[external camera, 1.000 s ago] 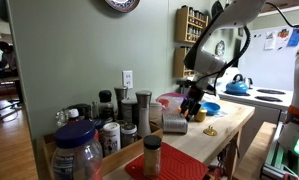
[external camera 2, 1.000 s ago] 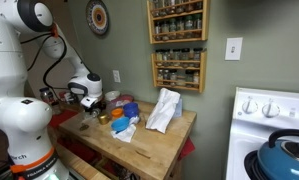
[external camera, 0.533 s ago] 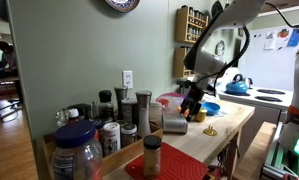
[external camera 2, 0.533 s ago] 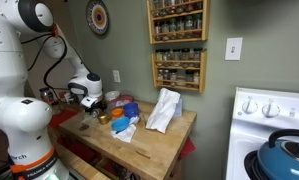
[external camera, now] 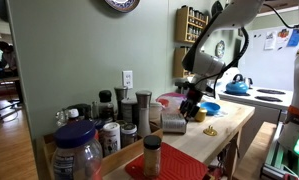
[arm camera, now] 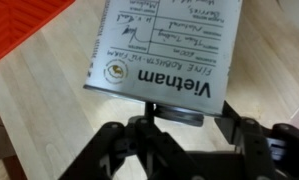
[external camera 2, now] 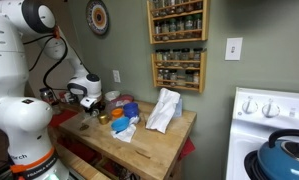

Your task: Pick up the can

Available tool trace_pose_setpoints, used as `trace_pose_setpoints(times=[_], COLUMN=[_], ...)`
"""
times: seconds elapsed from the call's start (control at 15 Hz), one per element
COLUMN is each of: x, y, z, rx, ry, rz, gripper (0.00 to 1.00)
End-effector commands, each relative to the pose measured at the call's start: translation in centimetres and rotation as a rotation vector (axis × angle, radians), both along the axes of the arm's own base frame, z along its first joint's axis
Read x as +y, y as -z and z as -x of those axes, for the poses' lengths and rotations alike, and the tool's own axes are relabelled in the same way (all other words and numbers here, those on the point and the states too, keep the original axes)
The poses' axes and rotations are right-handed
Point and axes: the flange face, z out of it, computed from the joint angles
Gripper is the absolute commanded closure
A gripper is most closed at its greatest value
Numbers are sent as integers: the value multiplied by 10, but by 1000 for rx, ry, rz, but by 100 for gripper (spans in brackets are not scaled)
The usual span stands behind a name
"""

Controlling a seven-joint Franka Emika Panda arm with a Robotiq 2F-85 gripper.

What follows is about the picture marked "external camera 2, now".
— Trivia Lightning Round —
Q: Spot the wooden spice rack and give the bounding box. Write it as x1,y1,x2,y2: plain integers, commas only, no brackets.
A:
146,0,211,45
151,48,207,94

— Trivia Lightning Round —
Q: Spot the white light switch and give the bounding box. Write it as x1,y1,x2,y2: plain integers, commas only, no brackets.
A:
224,37,244,62

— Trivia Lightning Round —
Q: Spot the white electric stove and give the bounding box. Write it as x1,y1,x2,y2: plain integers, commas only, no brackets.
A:
225,87,299,180

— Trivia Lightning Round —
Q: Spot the white crumpled napkin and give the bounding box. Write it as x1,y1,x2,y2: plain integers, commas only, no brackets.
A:
110,115,142,144

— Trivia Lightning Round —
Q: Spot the white spice shaker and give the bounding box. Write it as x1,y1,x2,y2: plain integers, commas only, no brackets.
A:
58,90,77,104

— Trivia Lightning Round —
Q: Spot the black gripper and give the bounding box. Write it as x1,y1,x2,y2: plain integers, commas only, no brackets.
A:
88,99,107,117

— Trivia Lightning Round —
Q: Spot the small gold jar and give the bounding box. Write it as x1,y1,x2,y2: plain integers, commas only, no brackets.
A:
97,112,111,126

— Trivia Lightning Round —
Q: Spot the white plastic tub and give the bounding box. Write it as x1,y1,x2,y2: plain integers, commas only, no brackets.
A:
104,90,121,102

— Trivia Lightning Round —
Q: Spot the white wall outlet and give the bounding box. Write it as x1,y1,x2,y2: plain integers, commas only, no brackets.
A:
112,69,121,84

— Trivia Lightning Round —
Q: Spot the white stove knob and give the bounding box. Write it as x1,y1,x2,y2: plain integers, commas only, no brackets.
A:
242,96,259,115
262,98,281,118

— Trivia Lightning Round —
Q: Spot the blue plastic cup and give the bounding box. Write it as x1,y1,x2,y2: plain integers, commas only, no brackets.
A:
123,102,140,119

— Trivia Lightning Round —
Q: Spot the clear container with red lid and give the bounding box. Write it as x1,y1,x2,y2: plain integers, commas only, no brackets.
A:
105,94,135,113

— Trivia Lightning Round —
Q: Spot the blue kettle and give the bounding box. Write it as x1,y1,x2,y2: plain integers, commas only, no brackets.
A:
256,129,299,180

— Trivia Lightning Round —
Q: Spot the red hanging cloth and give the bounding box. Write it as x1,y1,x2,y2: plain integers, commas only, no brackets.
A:
178,137,197,161

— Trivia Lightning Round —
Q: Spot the red silicone mat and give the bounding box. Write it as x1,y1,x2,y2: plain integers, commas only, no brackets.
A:
48,109,79,128

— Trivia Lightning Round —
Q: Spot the black stove burner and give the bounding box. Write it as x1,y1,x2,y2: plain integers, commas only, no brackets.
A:
243,149,267,180

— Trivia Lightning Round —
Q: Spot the black-lid spice jar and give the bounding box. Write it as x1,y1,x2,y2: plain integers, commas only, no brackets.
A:
38,87,55,105

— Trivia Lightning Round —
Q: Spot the blue plastic bowl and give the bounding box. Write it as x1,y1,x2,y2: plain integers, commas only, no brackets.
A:
110,116,131,133

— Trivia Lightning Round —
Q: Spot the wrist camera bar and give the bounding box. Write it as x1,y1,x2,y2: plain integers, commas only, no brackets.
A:
79,96,98,109

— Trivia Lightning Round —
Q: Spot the wooden bench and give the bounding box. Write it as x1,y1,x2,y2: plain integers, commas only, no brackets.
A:
53,141,112,180

